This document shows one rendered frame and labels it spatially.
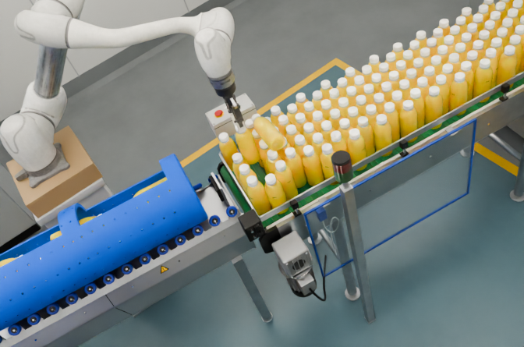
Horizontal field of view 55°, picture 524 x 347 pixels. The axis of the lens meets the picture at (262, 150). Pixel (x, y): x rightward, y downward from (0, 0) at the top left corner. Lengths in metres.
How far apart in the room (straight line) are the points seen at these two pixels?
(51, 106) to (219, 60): 0.87
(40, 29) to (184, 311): 1.78
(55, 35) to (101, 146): 2.40
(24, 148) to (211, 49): 0.93
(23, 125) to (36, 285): 0.65
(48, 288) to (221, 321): 1.19
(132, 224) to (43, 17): 0.74
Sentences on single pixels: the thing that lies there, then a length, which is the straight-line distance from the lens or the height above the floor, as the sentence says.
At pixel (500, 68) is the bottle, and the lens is 2.34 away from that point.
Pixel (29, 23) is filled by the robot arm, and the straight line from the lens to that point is 1.83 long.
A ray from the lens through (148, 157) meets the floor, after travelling 3.81.
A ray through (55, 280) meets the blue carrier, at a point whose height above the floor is 1.13.
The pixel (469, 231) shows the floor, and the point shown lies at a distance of 3.00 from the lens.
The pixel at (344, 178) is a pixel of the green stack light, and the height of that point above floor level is 1.18.
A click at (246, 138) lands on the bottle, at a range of 1.96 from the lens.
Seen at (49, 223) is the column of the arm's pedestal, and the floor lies 0.94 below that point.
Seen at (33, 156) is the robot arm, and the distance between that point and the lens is 2.26.
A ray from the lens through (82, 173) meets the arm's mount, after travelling 2.29.
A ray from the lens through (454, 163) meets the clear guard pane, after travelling 2.31.
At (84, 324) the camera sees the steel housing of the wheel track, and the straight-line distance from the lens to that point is 2.18.
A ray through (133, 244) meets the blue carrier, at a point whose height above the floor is 1.11.
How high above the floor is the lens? 2.52
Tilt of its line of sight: 46 degrees down
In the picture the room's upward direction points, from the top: 19 degrees counter-clockwise
